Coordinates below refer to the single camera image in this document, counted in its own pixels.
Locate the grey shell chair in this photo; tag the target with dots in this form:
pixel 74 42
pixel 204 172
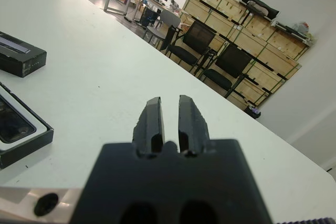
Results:
pixel 168 19

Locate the black computer tower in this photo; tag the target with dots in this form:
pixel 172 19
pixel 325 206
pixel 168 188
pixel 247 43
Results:
pixel 148 16

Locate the clear plastic bag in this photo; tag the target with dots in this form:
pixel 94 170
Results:
pixel 301 27

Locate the black printed box lid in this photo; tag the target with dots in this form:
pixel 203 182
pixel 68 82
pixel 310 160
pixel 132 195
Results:
pixel 31 61

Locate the black box base white insert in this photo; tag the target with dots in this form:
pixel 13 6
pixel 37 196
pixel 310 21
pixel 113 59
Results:
pixel 31 148

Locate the black waste bin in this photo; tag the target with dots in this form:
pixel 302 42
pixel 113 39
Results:
pixel 252 112

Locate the white long tray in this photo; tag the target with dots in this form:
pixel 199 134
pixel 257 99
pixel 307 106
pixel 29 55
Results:
pixel 302 37

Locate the black mesh office chair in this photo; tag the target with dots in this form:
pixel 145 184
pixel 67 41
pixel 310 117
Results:
pixel 199 35
pixel 233 60

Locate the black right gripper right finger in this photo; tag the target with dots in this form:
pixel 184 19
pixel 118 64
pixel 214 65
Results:
pixel 191 127

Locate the black smartphone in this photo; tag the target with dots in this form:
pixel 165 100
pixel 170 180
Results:
pixel 13 127

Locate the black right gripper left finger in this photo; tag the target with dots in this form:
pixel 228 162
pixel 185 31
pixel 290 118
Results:
pixel 149 129

